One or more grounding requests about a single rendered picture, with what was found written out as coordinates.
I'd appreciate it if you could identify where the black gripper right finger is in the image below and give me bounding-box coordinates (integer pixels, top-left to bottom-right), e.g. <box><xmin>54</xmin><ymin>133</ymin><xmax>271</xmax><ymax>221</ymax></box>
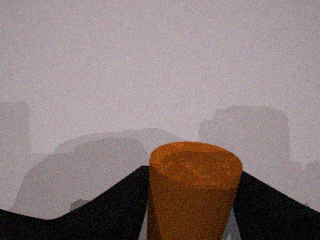
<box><xmin>233</xmin><ymin>171</ymin><xmax>320</xmax><ymax>240</ymax></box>

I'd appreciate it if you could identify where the orange knob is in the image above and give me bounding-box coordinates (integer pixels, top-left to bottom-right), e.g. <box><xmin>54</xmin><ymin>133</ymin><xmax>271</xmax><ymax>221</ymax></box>
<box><xmin>147</xmin><ymin>141</ymin><xmax>243</xmax><ymax>240</ymax></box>

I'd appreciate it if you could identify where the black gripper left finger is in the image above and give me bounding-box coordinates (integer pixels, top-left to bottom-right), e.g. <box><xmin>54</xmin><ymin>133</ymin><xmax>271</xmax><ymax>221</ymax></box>
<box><xmin>0</xmin><ymin>165</ymin><xmax>149</xmax><ymax>240</ymax></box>

